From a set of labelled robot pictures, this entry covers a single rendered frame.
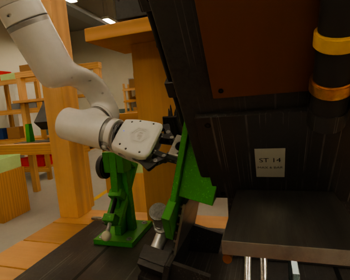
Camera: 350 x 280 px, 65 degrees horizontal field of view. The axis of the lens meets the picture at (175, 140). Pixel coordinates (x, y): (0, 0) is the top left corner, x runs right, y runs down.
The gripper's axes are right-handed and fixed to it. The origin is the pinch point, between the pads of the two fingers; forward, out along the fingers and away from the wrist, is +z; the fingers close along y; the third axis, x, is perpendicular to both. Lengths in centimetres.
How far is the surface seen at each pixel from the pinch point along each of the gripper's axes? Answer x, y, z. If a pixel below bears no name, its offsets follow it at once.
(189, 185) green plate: -4.4, -9.4, 5.8
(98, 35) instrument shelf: -7.0, 27.6, -34.3
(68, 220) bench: 48, -14, -45
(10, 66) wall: 471, 426, -749
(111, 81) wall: 712, 662, -588
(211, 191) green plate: -4.4, -9.4, 10.3
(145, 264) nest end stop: 8.0, -23.6, 0.3
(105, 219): 21.9, -14.7, -18.8
